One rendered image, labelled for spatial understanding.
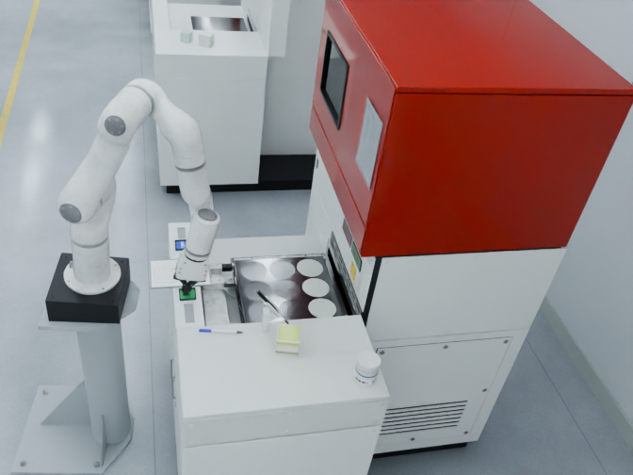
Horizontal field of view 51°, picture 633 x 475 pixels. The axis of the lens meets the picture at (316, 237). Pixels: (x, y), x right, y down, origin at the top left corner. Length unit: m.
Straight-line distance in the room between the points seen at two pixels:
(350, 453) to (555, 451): 1.39
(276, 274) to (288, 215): 1.81
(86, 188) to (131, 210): 2.17
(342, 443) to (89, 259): 1.02
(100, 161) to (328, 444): 1.12
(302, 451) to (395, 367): 0.56
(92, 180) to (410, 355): 1.29
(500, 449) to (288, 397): 1.53
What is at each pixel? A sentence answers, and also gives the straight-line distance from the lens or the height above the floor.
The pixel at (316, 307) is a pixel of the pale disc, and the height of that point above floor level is 0.90.
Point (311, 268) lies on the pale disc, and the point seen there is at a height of 0.90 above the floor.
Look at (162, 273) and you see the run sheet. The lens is 2.38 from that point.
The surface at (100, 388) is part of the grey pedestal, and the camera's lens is 2.80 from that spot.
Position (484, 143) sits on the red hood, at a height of 1.64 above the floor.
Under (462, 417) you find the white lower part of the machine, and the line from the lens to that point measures 3.00.
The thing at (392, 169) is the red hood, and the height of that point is 1.56.
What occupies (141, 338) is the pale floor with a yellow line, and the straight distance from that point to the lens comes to 3.47.
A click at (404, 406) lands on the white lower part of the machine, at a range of 2.80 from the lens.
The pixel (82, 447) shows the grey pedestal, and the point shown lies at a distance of 3.11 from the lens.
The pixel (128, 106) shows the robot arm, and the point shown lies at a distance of 1.88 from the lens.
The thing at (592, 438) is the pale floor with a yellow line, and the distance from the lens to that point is 3.58.
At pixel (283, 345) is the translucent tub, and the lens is 2.09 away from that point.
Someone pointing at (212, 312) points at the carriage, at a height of 0.88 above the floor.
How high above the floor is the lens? 2.57
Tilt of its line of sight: 39 degrees down
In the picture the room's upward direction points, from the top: 9 degrees clockwise
